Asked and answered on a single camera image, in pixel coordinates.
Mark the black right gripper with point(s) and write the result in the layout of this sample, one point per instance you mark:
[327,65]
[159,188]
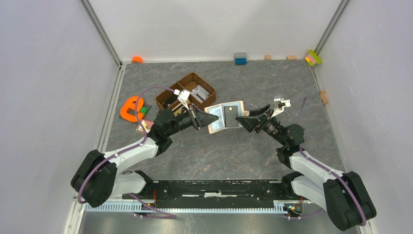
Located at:
[256,124]

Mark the aluminium frame rail right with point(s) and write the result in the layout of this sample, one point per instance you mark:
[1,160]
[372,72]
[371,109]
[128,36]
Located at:
[343,4]

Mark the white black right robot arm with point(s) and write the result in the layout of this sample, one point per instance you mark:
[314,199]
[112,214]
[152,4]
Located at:
[342,195]

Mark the woven wicker divided basket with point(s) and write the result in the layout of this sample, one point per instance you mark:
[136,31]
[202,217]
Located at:
[168,100]

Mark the blue toy brick stack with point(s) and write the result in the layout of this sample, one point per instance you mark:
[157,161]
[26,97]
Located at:
[240,58]

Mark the aluminium frame rail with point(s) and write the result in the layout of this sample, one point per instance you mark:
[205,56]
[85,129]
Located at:
[343,4]
[101,31]

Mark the curved wooden block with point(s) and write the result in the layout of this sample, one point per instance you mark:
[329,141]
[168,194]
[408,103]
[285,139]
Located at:
[323,97]

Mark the small green brick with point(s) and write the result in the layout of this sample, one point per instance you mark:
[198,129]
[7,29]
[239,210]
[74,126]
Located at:
[144,110]

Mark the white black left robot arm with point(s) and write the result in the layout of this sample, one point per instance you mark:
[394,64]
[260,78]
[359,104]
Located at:
[100,175]

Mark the orange plastic letter toy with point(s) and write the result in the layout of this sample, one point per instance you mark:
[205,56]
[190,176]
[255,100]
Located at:
[130,111]

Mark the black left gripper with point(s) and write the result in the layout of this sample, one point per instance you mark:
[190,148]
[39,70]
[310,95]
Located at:
[199,118]

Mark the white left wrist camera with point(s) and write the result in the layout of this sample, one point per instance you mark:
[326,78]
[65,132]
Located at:
[182,97]

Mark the green pink yellow brick stack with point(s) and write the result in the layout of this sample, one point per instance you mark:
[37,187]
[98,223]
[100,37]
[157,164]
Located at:
[312,58]

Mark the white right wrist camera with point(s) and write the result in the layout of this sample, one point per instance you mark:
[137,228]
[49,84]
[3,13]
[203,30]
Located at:
[280,105]

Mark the pink triangle picture card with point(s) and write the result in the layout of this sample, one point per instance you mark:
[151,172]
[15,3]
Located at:
[145,126]

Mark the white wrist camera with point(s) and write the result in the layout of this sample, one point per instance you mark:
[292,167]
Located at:
[182,97]
[280,105]

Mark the orange round cap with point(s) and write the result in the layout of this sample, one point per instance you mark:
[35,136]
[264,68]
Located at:
[136,60]

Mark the silver white card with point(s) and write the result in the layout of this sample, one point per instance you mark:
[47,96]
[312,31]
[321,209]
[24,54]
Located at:
[200,93]

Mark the aluminium frame rail left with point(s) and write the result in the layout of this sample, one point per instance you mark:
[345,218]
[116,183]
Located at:
[101,31]

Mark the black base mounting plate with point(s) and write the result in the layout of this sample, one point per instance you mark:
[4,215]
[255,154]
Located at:
[221,194]

